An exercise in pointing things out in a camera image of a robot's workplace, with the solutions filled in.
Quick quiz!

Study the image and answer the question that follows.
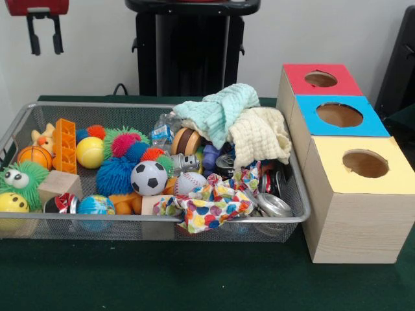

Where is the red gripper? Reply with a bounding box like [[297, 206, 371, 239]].
[[5, 0, 71, 56]]

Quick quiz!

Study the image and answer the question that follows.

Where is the yellow duck plush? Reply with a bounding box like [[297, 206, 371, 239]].
[[30, 122, 56, 156]]

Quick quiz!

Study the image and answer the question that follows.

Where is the orange plastic tray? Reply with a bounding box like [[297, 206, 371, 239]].
[[51, 118, 78, 175]]

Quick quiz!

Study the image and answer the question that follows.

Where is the multicolour spiky caterpillar toy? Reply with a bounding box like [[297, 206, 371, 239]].
[[102, 126, 175, 174]]

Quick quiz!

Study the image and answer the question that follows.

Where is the light blue waffle cloth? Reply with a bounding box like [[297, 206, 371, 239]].
[[173, 83, 262, 150]]

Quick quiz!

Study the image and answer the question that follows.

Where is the cream waffle cloth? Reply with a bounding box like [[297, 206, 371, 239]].
[[181, 107, 293, 170]]

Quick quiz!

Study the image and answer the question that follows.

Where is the clear mesh bin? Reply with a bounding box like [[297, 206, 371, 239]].
[[0, 102, 313, 244]]

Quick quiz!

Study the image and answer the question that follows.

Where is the wooden box with three holes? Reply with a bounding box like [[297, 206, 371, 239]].
[[277, 63, 415, 264]]

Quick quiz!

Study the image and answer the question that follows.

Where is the plain yellow ball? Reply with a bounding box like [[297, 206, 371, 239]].
[[76, 136, 105, 169]]

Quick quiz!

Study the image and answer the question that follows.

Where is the green googly-eyed puffer ball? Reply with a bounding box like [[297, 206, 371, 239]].
[[0, 159, 49, 210]]

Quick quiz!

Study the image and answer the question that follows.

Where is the large blue spiky ball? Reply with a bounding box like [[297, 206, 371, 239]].
[[95, 157, 137, 198]]

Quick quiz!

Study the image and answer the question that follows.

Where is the black and white soccer ball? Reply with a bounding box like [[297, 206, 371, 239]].
[[130, 161, 169, 196]]

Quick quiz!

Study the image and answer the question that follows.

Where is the white baseball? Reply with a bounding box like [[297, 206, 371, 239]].
[[174, 171, 208, 197]]

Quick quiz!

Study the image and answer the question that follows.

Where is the colourful spotted cloth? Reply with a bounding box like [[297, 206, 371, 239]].
[[154, 161, 261, 235]]

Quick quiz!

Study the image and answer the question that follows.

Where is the dark green table cloth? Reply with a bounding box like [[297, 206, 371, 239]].
[[0, 94, 415, 311]]

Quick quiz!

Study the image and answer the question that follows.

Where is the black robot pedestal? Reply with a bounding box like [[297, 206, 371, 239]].
[[124, 0, 262, 97]]

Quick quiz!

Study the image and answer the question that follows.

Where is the black furniture frame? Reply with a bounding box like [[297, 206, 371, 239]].
[[374, 5, 415, 121]]

